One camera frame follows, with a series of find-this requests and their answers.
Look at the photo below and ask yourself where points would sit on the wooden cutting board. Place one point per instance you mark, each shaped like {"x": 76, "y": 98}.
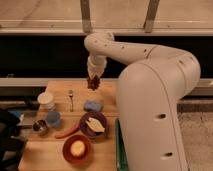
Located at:
{"x": 45, "y": 153}

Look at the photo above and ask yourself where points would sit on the blue bowl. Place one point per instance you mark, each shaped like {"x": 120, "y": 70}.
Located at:
{"x": 53, "y": 119}

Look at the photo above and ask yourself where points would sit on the white paper cup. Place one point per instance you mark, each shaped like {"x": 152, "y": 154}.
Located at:
{"x": 46, "y": 100}

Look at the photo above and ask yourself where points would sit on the small metal cup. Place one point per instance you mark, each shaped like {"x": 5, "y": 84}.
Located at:
{"x": 40, "y": 127}

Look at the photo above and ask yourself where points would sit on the black object at left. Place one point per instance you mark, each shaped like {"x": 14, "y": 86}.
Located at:
{"x": 10, "y": 146}

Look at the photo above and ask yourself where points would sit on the purple plate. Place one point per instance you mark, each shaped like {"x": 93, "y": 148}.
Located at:
{"x": 86, "y": 130}

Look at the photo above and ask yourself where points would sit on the blue sponge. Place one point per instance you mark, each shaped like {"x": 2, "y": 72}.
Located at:
{"x": 92, "y": 106}

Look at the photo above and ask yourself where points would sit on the red chili pepper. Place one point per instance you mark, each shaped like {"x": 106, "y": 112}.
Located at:
{"x": 67, "y": 132}

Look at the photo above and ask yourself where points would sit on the red bowl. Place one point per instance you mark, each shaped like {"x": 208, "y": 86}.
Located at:
{"x": 66, "y": 150}

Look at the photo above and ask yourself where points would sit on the dark red grape bunch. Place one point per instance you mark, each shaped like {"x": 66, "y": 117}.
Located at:
{"x": 94, "y": 83}

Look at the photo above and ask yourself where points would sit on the silver fork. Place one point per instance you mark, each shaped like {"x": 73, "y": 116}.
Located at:
{"x": 70, "y": 93}

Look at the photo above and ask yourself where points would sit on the yellow banana peel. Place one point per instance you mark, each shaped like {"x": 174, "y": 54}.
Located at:
{"x": 95, "y": 125}

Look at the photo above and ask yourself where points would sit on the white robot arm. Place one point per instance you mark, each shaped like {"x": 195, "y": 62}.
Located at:
{"x": 156, "y": 77}

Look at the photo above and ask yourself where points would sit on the yellow round fruit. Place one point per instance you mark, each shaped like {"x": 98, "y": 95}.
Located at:
{"x": 77, "y": 148}

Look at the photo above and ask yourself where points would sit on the green plastic tray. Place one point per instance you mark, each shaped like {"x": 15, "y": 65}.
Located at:
{"x": 121, "y": 159}

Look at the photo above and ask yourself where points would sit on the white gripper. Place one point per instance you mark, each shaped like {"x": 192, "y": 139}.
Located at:
{"x": 96, "y": 65}

